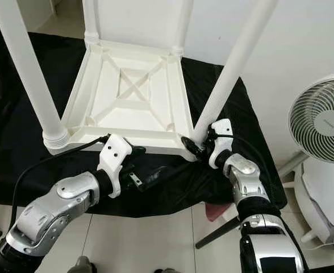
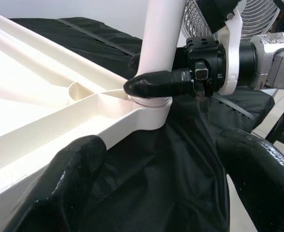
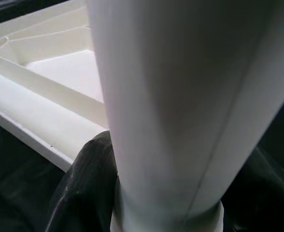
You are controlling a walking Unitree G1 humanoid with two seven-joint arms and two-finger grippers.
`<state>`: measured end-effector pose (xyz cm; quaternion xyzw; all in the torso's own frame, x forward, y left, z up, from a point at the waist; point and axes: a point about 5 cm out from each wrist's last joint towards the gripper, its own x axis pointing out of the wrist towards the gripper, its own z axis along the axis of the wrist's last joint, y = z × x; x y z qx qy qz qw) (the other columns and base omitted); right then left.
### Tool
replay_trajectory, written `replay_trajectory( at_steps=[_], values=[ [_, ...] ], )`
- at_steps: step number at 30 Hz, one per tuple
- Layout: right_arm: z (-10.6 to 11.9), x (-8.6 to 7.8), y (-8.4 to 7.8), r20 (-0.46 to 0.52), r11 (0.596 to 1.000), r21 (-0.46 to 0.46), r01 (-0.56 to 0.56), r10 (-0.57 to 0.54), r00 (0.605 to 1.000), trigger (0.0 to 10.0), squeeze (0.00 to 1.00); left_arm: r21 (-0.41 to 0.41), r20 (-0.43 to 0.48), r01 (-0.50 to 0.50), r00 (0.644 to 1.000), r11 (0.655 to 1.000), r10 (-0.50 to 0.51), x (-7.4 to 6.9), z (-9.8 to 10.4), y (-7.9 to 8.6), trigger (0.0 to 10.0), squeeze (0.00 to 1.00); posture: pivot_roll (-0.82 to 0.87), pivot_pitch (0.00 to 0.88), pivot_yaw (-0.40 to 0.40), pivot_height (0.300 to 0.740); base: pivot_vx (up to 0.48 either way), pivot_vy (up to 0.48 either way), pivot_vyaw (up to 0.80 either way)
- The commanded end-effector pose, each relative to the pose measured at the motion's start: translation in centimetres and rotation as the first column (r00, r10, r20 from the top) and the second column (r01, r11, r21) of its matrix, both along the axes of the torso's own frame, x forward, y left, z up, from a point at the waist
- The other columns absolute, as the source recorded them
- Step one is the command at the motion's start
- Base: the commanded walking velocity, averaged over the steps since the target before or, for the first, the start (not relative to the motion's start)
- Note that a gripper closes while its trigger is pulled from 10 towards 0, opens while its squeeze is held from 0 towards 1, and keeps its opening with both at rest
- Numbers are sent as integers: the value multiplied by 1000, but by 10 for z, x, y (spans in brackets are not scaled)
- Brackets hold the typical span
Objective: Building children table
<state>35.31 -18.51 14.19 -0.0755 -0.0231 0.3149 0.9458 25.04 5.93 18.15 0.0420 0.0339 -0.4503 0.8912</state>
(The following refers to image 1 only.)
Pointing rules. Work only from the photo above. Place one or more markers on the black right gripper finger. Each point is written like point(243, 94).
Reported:
point(191, 146)

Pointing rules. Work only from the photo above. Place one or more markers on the black low stand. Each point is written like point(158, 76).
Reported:
point(326, 268)

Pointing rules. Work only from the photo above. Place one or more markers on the white standing fan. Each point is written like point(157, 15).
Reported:
point(320, 116)

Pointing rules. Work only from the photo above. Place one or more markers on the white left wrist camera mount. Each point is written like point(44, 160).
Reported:
point(116, 149)

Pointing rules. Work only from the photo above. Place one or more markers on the white plastic table top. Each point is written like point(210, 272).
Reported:
point(133, 116)

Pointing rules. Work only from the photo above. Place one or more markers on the grey left robot foot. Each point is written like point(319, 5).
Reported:
point(83, 265)

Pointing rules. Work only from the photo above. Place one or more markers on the black tablecloth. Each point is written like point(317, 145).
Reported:
point(13, 142)

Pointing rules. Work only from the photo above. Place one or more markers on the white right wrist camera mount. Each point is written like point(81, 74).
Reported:
point(222, 145)

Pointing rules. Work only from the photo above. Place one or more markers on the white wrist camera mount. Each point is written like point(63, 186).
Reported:
point(222, 145)
point(116, 149)

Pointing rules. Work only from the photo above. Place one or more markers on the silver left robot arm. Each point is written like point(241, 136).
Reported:
point(59, 207)

